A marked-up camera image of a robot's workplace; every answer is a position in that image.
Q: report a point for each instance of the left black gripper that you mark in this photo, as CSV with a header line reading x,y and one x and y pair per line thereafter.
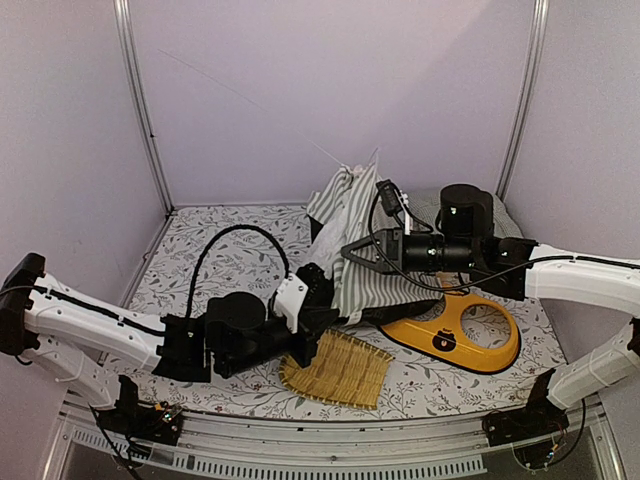
x,y
312,325

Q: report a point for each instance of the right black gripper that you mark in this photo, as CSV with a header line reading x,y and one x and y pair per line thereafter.
x,y
392,247

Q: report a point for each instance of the checkered grey cushion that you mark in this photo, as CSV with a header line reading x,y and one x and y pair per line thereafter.
x,y
425,203

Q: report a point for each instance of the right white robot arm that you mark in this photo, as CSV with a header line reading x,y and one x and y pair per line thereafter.
x,y
575,283

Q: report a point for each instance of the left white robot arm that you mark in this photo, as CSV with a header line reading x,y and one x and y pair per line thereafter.
x,y
45,321

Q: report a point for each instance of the woven bamboo tray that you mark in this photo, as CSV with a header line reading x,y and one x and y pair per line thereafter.
x,y
346,371

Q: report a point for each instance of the yellow double bowl holder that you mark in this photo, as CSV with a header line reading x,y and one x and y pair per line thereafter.
x,y
443,338

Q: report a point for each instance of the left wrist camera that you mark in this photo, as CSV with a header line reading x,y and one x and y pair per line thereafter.
x,y
307,287

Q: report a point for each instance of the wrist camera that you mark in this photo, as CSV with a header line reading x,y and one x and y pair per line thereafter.
x,y
307,287
395,204

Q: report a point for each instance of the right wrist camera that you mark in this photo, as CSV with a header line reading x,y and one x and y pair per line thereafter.
x,y
395,204

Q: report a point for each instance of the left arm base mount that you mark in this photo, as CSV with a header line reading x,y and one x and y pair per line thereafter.
x,y
159,423

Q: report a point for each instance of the front aluminium rail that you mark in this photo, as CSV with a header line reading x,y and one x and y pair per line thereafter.
x,y
229,447

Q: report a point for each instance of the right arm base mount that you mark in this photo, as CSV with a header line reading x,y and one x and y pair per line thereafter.
x,y
537,418

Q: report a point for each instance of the right aluminium frame post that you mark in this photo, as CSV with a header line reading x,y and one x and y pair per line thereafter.
x,y
533,60

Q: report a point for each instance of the aluminium frame post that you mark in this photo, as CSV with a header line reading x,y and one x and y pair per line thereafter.
x,y
125,32
533,60

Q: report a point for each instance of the left aluminium frame post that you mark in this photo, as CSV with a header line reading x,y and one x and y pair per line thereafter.
x,y
125,32

